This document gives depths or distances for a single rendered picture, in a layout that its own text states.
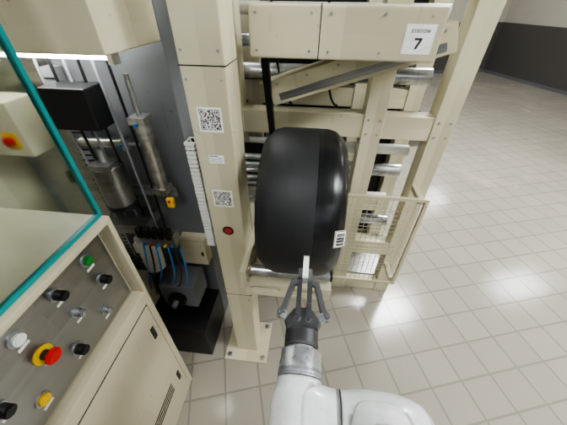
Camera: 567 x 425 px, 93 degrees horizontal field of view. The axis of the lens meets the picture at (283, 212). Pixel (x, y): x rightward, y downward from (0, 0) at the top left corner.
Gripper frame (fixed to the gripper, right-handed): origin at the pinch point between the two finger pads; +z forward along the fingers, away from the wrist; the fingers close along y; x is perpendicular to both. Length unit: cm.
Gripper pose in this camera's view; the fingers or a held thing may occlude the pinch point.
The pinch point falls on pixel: (305, 269)
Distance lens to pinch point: 74.9
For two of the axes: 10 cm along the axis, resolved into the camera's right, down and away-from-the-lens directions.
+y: -9.9, -0.8, 0.8
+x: 0.1, 6.8, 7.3
